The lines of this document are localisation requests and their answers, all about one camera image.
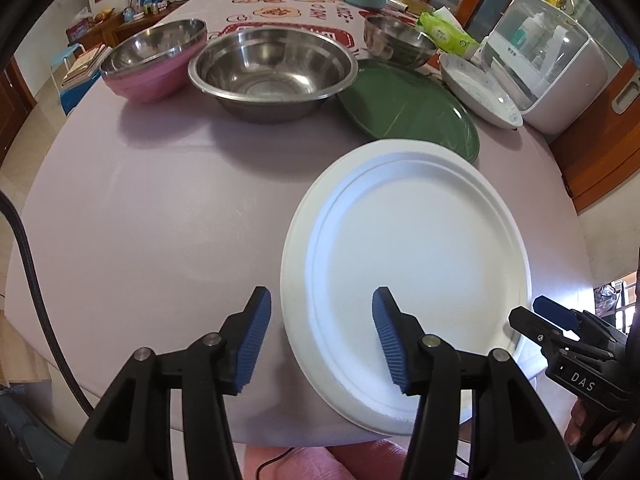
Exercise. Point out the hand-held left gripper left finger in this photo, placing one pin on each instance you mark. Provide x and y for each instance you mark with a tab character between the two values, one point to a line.
252	340

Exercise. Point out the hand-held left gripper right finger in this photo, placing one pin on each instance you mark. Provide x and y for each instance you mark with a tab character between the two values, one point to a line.
390	345

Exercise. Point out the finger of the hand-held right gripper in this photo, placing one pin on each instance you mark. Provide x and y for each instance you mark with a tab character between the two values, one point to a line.
530	325
552	310

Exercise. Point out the white paper plate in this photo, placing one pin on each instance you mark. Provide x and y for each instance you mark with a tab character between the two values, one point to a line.
415	280

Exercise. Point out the white patterned dish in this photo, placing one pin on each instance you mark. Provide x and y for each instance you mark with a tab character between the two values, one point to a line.
480	87

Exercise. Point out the green plate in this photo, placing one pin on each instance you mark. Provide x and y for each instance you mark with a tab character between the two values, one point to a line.
400	105

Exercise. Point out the large steel bowl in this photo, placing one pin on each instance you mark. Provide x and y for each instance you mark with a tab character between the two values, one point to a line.
270	70

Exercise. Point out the pink steel bowl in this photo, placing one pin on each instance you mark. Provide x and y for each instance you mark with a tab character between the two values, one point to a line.
145	75

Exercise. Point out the person's right hand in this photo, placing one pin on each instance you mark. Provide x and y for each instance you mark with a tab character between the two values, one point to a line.
575	425

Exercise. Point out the person's pink clothed leg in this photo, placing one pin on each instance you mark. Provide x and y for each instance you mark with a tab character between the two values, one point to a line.
320	462

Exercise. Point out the printed lilac tablecloth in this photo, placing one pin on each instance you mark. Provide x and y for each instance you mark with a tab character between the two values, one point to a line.
175	210

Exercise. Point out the white sterilizer appliance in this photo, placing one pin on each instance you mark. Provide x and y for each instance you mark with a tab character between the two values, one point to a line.
575	85

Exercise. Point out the dark blue cloth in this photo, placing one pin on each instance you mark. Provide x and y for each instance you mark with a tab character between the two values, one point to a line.
25	440

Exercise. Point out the white plastic bottle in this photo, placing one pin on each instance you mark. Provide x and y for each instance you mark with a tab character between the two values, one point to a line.
550	47
527	30

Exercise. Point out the green wet wipes pack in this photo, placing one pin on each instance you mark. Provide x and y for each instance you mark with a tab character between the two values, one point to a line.
447	35

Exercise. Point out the blue plastic stool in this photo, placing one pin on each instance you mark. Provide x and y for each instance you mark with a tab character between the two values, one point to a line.
75	100

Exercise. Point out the small steel bowl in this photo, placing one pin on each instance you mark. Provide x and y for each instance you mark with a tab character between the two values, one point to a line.
400	40

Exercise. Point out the stack of books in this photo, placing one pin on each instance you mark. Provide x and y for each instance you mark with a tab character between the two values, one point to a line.
85	62

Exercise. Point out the wooden tv cabinet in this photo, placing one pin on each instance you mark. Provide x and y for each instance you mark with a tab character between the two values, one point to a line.
130	27

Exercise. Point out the wooden door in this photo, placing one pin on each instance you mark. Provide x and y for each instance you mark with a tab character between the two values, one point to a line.
12	105

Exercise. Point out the light blue round stool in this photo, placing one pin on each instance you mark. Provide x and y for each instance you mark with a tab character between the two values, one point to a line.
65	52

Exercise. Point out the red tissue box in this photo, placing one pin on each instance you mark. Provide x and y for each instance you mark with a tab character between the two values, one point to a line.
80	29

